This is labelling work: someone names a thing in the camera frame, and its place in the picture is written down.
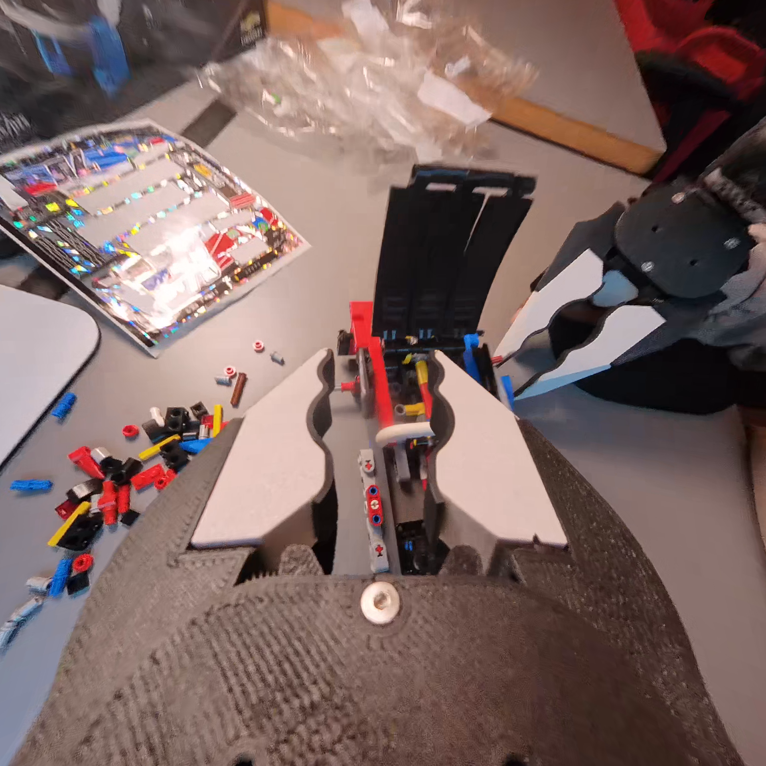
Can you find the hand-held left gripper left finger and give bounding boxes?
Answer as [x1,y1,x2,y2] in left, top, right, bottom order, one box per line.
[190,347,339,575]

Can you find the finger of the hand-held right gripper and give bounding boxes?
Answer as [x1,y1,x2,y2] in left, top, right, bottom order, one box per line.
[491,202,640,367]
[513,304,670,401]

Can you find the red and black chair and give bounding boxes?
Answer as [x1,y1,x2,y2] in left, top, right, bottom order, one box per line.
[613,0,766,183]

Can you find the wooden edge strip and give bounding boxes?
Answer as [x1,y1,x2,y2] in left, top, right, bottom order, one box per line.
[263,0,666,176]

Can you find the white rounded board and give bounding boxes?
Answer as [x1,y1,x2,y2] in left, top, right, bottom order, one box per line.
[0,284,101,470]

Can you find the clear plastic bags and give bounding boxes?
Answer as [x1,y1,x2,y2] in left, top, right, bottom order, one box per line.
[200,0,539,174]

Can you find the pile of loose lego pieces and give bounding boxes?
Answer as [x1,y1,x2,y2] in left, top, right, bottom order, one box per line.
[0,340,285,650]

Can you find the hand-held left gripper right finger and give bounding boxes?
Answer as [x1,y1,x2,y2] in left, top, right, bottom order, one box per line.
[422,349,568,575]

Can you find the black lego box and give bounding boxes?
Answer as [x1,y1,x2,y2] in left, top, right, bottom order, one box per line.
[0,0,267,156]

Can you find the lego car model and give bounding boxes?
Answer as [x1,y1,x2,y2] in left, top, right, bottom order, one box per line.
[335,163,537,575]

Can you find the holographic sticker sheet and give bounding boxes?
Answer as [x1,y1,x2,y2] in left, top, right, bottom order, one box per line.
[0,118,312,359]

